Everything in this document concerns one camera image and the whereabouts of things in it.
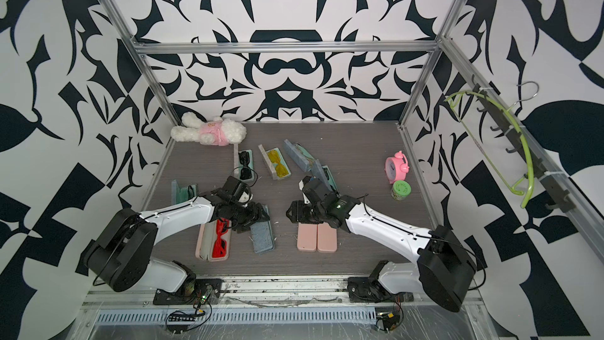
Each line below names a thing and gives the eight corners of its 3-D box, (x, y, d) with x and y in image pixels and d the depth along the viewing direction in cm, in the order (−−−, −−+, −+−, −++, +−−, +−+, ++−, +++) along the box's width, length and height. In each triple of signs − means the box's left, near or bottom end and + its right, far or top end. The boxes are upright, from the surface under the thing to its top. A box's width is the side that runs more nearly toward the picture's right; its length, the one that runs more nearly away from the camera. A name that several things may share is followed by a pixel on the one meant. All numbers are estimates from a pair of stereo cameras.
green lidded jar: (392, 201, 96) (396, 195, 92) (388, 186, 100) (392, 179, 96) (409, 201, 96) (414, 195, 92) (404, 186, 100) (409, 179, 96)
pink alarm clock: (388, 187, 100) (397, 172, 91) (383, 167, 106) (391, 151, 98) (401, 187, 100) (411, 172, 91) (395, 167, 106) (404, 151, 98)
